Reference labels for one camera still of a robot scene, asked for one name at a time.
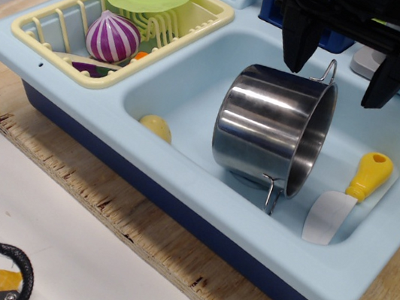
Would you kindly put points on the yellow handled toy knife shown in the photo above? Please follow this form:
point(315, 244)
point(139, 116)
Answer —
point(332, 208)

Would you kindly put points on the cream plastic dish rack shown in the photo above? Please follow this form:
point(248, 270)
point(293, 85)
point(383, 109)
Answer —
point(56, 32)

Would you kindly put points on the purple toy eggplant piece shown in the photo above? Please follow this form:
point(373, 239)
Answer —
point(92, 70)

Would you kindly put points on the dark blue plastic box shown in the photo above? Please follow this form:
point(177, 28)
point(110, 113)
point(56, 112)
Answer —
point(331, 41)

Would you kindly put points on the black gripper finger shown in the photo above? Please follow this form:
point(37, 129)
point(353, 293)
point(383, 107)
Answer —
point(301, 37)
point(385, 83)

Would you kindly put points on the orange toy carrot piece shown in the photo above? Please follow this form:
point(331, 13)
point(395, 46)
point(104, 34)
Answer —
point(141, 55)

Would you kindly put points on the plywood board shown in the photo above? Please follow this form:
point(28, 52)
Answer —
point(91, 236)

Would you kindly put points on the stainless steel pot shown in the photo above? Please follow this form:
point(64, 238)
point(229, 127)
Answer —
point(271, 127)

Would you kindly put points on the purple striped toy onion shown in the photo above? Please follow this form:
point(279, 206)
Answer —
point(112, 38)

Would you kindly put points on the grey toy faucet base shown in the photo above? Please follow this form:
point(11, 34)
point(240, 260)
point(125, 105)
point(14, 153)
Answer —
point(366, 61)

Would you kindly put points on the light blue toy sink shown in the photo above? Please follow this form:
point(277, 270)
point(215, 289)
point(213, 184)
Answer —
point(186, 89)

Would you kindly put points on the yellow toy potato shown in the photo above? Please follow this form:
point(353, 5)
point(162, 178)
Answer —
point(158, 126)

